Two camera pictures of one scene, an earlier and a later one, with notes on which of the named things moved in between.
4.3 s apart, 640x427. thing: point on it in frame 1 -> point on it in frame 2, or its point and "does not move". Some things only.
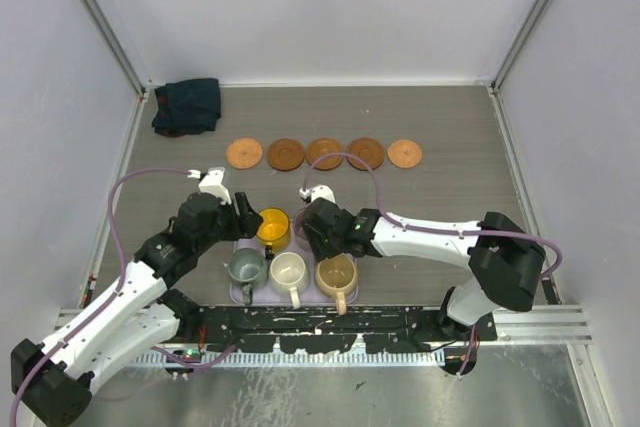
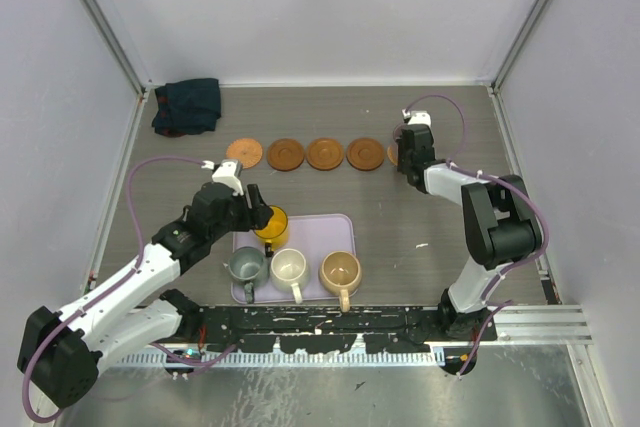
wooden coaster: [323, 146] does not move
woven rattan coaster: [243, 153] does not move
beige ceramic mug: [335, 276] does not move
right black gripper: [320, 248] -> [401, 167]
